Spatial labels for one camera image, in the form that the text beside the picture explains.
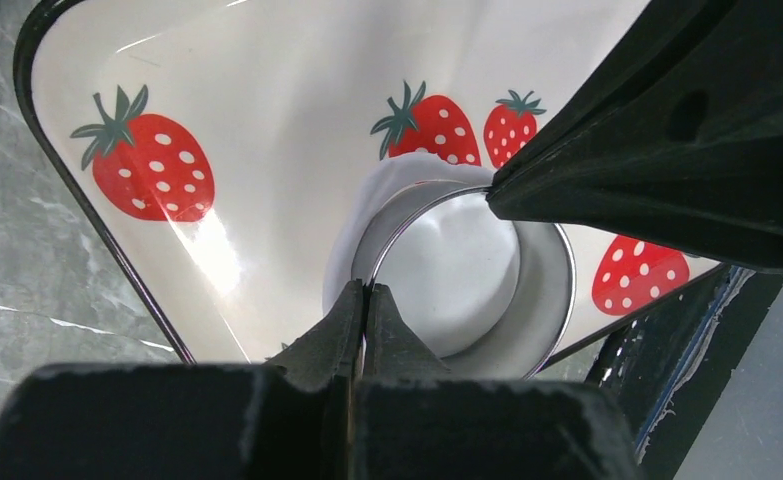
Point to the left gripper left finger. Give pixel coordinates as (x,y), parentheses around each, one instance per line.
(286,418)

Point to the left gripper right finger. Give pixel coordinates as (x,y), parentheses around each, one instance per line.
(443,428)

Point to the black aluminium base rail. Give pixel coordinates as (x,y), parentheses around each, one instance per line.
(668,364)

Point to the white dough ball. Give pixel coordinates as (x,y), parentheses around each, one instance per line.
(453,272)

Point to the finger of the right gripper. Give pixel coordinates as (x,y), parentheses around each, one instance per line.
(675,139)

